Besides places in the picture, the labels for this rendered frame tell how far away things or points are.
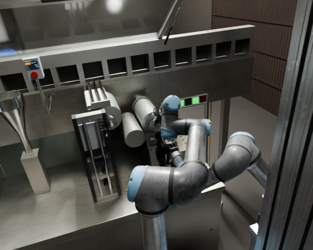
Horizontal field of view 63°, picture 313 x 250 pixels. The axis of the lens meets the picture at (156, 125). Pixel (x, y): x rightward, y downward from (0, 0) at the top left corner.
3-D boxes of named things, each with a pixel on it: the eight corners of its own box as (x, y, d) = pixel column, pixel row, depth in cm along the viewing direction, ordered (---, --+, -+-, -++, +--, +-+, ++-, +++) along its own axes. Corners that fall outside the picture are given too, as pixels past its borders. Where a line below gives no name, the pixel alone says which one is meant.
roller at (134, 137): (127, 149, 151) (124, 132, 145) (119, 130, 172) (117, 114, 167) (146, 145, 154) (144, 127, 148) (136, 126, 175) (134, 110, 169)
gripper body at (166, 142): (173, 136, 151) (181, 147, 141) (174, 148, 155) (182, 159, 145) (161, 139, 149) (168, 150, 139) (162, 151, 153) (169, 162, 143)
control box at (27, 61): (28, 82, 117) (20, 60, 113) (29, 78, 123) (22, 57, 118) (43, 79, 119) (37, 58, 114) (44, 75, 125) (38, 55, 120)
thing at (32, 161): (30, 199, 150) (-7, 114, 123) (33, 184, 162) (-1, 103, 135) (54, 193, 154) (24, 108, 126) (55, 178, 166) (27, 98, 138)
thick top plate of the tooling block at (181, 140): (174, 160, 161) (173, 153, 158) (155, 131, 195) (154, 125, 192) (196, 155, 165) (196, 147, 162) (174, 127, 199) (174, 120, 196)
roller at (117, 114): (98, 132, 141) (94, 109, 134) (94, 114, 162) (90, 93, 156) (123, 126, 144) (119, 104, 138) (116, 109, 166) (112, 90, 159)
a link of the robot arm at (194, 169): (211, 186, 70) (210, 111, 112) (172, 184, 72) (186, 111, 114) (210, 217, 75) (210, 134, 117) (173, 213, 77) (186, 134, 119)
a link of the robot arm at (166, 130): (184, 137, 108) (185, 112, 111) (158, 136, 110) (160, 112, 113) (185, 141, 116) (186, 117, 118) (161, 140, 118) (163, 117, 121)
